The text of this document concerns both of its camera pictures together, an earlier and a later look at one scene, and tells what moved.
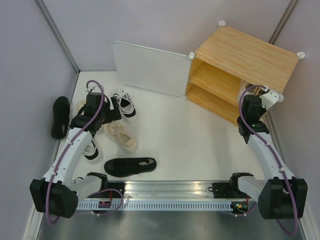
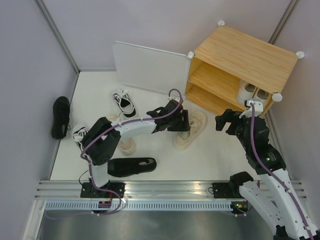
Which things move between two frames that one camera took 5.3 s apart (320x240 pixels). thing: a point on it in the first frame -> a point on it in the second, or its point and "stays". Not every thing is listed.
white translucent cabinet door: [159, 70] stays
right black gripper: [262, 110] -> [229, 115]
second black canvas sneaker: [61, 112] stays
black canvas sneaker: [126, 167] stays
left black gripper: [113, 115] -> [183, 125]
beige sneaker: [80, 103] -> [183, 140]
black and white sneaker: [127, 109] stays
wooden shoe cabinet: [230, 56] stays
